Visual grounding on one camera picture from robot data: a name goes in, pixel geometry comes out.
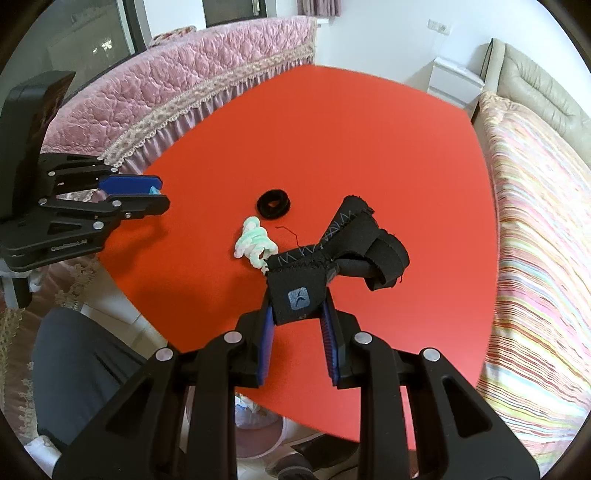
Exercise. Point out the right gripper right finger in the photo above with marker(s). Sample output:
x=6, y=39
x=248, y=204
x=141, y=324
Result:
x=418, y=404

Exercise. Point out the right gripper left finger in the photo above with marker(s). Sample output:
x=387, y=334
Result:
x=175, y=418

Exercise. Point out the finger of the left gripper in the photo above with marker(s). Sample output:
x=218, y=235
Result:
x=131, y=183
x=115, y=210

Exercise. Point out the pink trash bin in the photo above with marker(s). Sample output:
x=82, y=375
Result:
x=259, y=432

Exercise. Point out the pink quilted bed cover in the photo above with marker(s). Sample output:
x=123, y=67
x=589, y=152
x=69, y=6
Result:
x=128, y=117

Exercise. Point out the striped bed sheet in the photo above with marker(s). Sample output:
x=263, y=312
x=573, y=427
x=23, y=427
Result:
x=536, y=374

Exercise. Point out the dark trouser leg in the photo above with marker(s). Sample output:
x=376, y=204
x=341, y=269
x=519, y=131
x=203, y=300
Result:
x=77, y=367

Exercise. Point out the dark window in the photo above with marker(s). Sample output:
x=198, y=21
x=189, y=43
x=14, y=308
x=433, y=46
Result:
x=91, y=37

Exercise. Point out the black right shoe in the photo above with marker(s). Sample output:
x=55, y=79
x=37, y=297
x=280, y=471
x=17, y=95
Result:
x=322, y=457

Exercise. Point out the red table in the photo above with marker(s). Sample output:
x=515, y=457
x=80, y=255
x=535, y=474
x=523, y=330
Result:
x=322, y=134

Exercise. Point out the pink curtain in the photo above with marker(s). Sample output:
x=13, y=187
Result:
x=319, y=8

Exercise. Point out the white nightstand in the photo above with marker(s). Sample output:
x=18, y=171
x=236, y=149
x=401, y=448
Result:
x=454, y=83

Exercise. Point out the beige leather headboard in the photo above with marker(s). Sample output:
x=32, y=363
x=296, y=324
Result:
x=509, y=73

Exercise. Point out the white wall socket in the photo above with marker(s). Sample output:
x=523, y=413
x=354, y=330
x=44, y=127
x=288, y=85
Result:
x=439, y=27

